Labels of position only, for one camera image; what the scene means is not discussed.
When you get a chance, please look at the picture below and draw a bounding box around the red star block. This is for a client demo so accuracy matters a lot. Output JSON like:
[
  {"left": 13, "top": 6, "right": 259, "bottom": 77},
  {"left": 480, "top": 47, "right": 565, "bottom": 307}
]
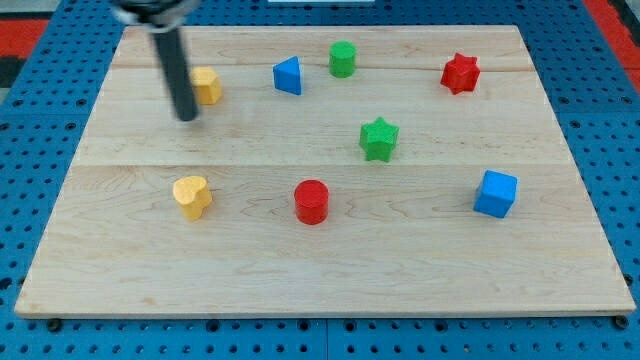
[{"left": 440, "top": 53, "right": 480, "bottom": 95}]

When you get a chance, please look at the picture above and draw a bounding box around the yellow hexagon block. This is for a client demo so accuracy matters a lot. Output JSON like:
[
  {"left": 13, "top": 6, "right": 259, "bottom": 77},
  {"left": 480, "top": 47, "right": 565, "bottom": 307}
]
[{"left": 190, "top": 67, "right": 223, "bottom": 105}]

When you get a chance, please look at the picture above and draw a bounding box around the blue triangle block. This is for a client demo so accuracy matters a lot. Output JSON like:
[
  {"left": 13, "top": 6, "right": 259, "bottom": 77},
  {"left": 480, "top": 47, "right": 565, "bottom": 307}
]
[{"left": 272, "top": 56, "right": 302, "bottom": 96}]

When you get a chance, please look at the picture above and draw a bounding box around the silver robot tool mount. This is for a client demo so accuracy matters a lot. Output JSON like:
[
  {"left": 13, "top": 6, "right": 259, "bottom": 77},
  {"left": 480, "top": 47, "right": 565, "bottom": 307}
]
[{"left": 111, "top": 0, "right": 201, "bottom": 29}]

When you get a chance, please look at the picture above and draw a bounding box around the light wooden board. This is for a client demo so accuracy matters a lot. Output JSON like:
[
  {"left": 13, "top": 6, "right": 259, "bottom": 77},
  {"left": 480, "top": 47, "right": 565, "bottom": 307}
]
[{"left": 15, "top": 25, "right": 636, "bottom": 319}]

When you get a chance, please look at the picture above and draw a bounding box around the yellow heart block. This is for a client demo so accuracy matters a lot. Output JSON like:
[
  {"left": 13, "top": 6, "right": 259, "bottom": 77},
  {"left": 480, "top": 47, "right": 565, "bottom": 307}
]
[{"left": 173, "top": 176, "right": 213, "bottom": 221}]

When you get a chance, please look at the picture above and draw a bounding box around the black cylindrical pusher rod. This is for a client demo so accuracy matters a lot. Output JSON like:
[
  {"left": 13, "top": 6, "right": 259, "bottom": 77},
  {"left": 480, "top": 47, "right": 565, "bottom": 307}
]
[{"left": 153, "top": 28, "right": 199, "bottom": 122}]

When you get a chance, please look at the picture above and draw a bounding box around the green cylinder block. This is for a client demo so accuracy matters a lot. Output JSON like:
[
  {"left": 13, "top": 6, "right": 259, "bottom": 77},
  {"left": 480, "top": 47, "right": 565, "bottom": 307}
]
[{"left": 329, "top": 41, "right": 357, "bottom": 78}]

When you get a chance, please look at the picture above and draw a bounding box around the green star block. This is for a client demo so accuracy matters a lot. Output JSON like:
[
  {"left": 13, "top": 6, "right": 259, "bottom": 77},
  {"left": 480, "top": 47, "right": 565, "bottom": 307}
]
[{"left": 359, "top": 117, "right": 399, "bottom": 162}]

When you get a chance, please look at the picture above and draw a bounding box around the red cylinder block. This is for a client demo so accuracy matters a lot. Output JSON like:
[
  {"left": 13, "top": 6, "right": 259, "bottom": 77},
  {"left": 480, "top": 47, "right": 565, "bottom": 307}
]
[{"left": 294, "top": 179, "right": 329, "bottom": 225}]

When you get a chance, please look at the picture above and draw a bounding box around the blue cube block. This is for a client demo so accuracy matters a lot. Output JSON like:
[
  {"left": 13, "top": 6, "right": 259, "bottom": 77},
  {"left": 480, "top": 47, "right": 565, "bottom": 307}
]
[{"left": 473, "top": 170, "right": 519, "bottom": 218}]

